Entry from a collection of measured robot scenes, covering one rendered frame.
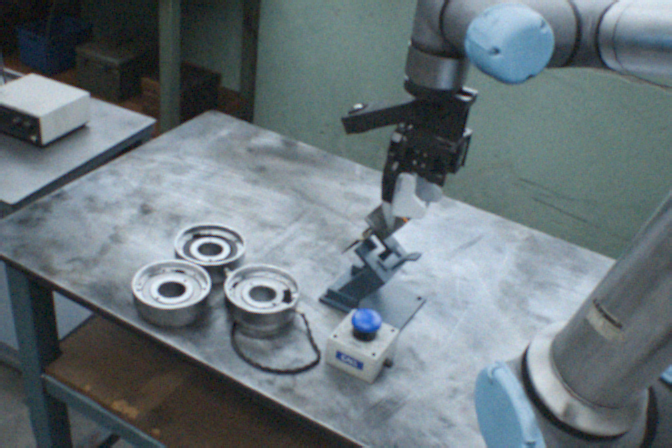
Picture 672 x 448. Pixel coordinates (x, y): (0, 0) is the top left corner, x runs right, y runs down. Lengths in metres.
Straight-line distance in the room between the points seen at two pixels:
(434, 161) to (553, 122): 1.61
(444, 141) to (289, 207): 0.44
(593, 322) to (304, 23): 2.28
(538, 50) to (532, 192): 1.88
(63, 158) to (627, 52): 1.21
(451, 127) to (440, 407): 0.35
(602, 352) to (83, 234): 0.83
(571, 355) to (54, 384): 0.93
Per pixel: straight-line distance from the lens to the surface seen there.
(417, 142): 0.91
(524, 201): 2.66
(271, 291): 1.06
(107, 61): 2.89
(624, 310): 0.60
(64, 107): 1.72
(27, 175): 1.62
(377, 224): 1.02
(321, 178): 1.38
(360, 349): 0.96
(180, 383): 1.31
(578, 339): 0.65
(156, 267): 1.08
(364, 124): 0.96
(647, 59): 0.77
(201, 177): 1.36
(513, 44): 0.75
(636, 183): 2.54
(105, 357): 1.36
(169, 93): 2.58
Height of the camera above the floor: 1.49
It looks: 33 degrees down
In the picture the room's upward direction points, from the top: 8 degrees clockwise
